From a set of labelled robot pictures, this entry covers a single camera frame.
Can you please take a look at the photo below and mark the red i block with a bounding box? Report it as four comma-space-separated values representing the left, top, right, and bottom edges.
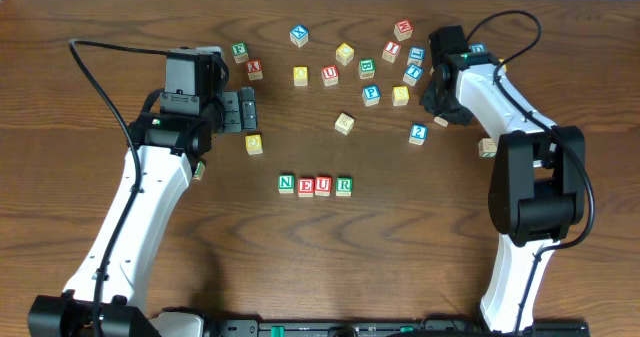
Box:
434, 116, 449, 127
382, 41, 401, 63

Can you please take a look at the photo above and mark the yellow S block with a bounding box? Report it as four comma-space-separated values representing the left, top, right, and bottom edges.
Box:
392, 86, 410, 107

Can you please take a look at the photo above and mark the blue P block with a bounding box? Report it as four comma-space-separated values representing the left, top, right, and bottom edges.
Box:
362, 85, 381, 106

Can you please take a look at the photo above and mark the green N block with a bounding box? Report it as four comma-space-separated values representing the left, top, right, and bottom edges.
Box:
278, 174, 295, 194

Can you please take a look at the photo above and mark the red E block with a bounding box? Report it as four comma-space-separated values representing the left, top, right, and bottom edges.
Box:
297, 178, 315, 197

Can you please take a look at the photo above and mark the red u block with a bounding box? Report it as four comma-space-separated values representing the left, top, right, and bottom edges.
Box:
314, 176, 332, 196
321, 65, 339, 87

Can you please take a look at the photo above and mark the green R block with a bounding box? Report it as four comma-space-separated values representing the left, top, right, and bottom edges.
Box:
336, 177, 353, 197

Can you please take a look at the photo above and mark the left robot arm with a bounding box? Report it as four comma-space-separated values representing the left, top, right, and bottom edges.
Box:
27, 46, 257, 336

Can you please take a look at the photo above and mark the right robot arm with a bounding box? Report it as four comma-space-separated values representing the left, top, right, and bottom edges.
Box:
420, 25, 585, 334

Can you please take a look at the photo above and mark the blue T block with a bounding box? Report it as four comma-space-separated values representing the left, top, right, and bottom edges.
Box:
403, 63, 424, 86

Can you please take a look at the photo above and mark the blue 2 block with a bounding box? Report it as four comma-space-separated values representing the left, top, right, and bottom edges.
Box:
409, 124, 428, 145

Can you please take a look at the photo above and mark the green F block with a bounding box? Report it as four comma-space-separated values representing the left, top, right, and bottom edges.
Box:
231, 42, 249, 64

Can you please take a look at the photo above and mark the blue L block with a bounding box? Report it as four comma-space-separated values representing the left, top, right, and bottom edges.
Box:
407, 46, 426, 67

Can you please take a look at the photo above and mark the yellow block near left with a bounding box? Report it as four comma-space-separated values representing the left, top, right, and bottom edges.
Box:
245, 134, 263, 155

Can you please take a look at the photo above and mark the yellow block centre left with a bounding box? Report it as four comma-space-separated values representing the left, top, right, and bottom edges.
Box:
293, 66, 309, 87

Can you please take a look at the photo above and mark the blue D block upper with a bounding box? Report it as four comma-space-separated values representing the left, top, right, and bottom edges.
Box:
469, 43, 487, 53

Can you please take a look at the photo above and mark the plain L block green 7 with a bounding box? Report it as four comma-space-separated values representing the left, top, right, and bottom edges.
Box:
478, 138, 497, 158

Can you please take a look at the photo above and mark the yellow B block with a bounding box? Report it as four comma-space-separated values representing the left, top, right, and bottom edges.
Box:
499, 58, 507, 73

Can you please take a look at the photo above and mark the red H block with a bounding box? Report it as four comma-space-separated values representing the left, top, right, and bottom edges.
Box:
394, 19, 414, 42

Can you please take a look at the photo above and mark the green B block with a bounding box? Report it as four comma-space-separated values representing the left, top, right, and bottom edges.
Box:
358, 58, 376, 79

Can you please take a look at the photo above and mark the blue X block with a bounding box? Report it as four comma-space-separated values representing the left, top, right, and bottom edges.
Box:
289, 25, 309, 48

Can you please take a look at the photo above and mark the green J block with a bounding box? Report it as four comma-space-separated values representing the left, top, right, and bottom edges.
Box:
193, 161, 206, 180

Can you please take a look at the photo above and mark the plain K block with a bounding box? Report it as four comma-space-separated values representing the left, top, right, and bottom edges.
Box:
334, 113, 355, 135

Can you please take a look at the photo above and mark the yellow block top centre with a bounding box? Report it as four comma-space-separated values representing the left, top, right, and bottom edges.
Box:
335, 43, 355, 66

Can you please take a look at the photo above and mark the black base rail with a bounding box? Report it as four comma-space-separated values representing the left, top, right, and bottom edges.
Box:
149, 318, 591, 337

